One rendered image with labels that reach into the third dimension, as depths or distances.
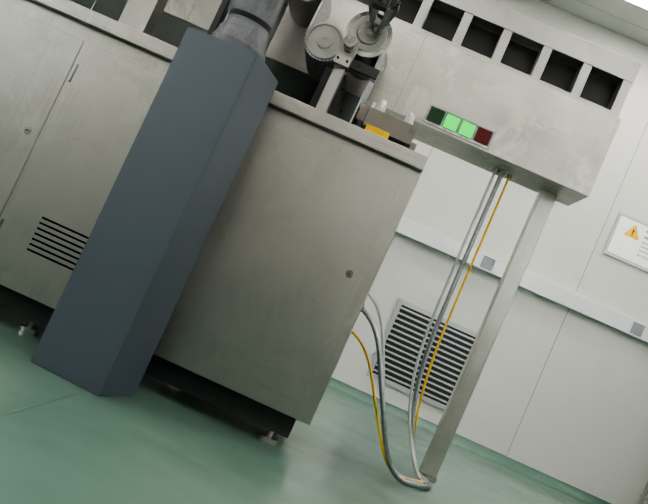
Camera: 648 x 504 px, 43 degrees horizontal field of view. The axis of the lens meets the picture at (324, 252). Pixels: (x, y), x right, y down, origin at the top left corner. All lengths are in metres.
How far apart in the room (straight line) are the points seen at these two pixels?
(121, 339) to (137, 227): 0.27
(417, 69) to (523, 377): 2.78
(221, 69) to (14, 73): 0.70
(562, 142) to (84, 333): 1.78
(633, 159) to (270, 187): 3.64
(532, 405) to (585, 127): 2.64
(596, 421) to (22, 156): 3.99
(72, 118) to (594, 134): 1.75
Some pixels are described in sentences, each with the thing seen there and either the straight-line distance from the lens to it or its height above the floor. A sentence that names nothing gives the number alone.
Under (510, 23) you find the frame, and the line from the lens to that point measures 3.13.
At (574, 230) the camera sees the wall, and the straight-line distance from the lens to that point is 5.45.
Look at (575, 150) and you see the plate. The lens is 3.05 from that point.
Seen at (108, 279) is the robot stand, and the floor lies 0.26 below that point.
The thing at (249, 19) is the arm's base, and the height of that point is 0.98.
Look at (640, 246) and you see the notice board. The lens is 5.56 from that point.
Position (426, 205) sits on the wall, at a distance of 5.29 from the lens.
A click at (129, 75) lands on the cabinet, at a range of 2.45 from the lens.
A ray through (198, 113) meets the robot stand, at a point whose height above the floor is 0.71.
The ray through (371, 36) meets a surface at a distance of 2.68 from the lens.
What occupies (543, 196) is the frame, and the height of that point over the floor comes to 1.12.
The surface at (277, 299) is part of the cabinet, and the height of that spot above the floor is 0.38.
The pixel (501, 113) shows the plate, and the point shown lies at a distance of 3.02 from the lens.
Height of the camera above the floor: 0.39
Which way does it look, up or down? 4 degrees up
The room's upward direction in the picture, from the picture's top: 24 degrees clockwise
